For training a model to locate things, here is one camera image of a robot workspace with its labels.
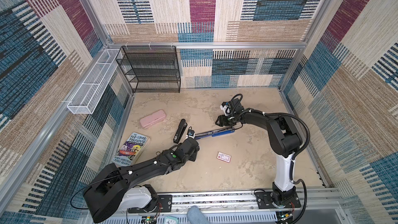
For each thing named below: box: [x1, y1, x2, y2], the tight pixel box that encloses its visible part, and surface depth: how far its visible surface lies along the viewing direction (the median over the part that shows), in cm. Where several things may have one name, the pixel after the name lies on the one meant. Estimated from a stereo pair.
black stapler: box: [173, 118, 188, 145], surface depth 96 cm
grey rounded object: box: [186, 205, 211, 224], surface depth 70 cm
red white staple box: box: [216, 151, 232, 163], surface depth 89 cm
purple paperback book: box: [111, 132, 151, 167], surface depth 91 cm
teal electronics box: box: [163, 215, 179, 224], surface depth 69 cm
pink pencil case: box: [139, 109, 166, 129], surface depth 104 cm
